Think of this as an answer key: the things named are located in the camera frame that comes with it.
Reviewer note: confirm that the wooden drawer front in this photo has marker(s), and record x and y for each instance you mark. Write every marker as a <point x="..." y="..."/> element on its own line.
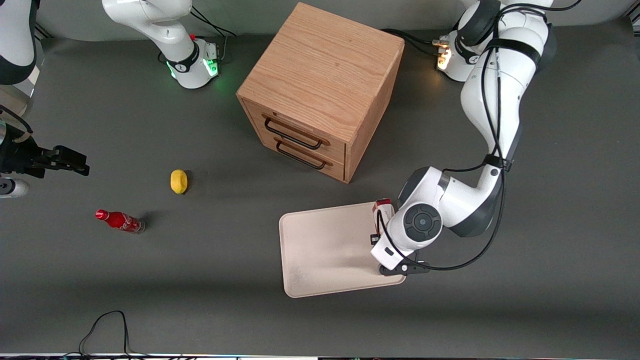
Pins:
<point x="335" y="147"/>
<point x="336" y="170"/>

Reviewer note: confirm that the red cola bottle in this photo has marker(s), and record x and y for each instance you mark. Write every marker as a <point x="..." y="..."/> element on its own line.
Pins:
<point x="120" y="220"/>

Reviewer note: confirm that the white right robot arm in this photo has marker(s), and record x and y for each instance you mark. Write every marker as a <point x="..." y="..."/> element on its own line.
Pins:
<point x="150" y="15"/>

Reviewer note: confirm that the wooden two-drawer cabinet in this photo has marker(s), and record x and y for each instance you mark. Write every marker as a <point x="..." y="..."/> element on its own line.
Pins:
<point x="320" y="65"/>

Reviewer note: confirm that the white rectangular tray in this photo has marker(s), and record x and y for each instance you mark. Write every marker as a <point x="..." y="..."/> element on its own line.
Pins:
<point x="325" y="250"/>

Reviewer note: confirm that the red tartan cookie box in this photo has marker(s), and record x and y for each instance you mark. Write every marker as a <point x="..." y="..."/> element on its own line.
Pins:
<point x="382" y="212"/>

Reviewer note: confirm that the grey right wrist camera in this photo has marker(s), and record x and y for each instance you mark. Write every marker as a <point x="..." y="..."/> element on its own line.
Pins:
<point x="14" y="188"/>

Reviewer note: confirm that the yellow lemon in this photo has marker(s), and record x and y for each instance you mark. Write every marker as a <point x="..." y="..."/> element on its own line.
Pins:
<point x="178" y="181"/>

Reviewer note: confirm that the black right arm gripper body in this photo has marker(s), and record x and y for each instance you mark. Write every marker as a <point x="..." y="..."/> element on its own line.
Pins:
<point x="20" y="156"/>

